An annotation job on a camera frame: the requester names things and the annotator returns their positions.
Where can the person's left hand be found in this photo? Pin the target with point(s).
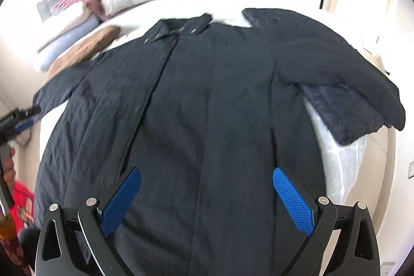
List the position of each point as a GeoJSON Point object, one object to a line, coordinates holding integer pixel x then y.
{"type": "Point", "coordinates": [10, 175]}

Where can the brown pillow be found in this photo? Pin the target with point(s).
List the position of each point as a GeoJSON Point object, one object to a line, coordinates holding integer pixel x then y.
{"type": "Point", "coordinates": [85, 48]}

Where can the pink textured pillow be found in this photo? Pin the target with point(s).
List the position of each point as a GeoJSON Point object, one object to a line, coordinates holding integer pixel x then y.
{"type": "Point", "coordinates": [89, 2]}

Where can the light blue pillow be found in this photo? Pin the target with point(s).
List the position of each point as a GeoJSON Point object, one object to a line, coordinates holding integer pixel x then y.
{"type": "Point", "coordinates": [69, 41]}

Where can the bed with white bedspread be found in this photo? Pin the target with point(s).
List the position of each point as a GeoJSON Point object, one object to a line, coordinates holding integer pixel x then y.
{"type": "Point", "coordinates": [342, 159]}

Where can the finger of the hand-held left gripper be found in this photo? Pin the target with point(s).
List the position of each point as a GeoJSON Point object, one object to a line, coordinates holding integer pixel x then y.
{"type": "Point", "coordinates": [29, 111]}
{"type": "Point", "coordinates": [22, 126]}

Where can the dark quilted jacket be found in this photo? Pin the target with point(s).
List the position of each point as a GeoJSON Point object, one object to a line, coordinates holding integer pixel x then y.
{"type": "Point", "coordinates": [330, 59]}

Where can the white wall socket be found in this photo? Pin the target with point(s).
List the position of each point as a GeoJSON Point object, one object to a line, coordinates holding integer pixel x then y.
{"type": "Point", "coordinates": [388, 269]}
{"type": "Point", "coordinates": [411, 170]}

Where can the person's red clothing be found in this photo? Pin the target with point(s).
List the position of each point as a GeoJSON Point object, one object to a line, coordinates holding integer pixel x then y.
{"type": "Point", "coordinates": [23, 201]}

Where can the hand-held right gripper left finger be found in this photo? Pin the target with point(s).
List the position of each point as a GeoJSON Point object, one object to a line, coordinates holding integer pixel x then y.
{"type": "Point", "coordinates": [122, 198]}

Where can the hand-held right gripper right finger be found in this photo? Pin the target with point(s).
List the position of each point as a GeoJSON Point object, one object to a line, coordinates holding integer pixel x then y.
{"type": "Point", "coordinates": [291, 198]}

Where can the large dark navy coat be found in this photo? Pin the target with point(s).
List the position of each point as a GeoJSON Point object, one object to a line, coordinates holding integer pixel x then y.
{"type": "Point", "coordinates": [200, 108]}

